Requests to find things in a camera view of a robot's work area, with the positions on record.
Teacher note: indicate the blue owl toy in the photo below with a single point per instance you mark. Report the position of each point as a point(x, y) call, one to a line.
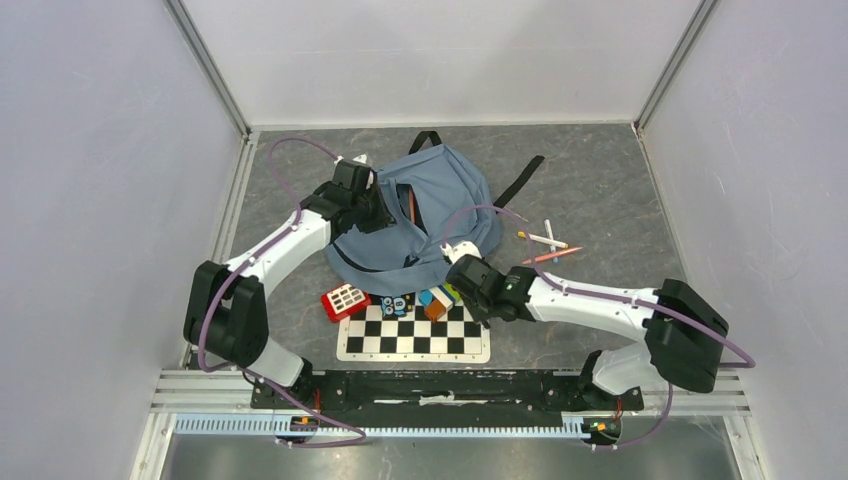
point(393, 308)

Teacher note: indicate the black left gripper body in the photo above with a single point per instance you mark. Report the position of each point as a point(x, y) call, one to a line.
point(371, 213)

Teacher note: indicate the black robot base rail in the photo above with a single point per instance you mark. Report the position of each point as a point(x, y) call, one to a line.
point(340, 408)

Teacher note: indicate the orange yellow marker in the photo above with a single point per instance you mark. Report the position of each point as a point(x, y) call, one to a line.
point(543, 240)

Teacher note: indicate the white blue marker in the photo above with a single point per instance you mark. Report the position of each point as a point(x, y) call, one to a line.
point(550, 235)

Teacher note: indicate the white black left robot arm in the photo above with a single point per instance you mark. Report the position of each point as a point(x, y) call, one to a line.
point(227, 313)

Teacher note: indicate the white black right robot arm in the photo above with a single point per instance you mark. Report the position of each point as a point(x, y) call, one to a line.
point(675, 335)

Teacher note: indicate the black white chess mat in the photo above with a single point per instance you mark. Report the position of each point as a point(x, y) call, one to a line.
point(366, 337)

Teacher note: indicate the red toy block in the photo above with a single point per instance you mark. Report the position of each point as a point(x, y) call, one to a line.
point(344, 301)

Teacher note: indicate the blue grey backpack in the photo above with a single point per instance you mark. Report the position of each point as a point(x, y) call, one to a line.
point(453, 204)

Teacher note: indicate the multicolour toy brick stack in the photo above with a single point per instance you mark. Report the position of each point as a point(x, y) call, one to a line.
point(438, 301)

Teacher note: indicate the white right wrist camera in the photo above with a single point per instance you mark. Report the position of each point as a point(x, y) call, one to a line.
point(453, 253)

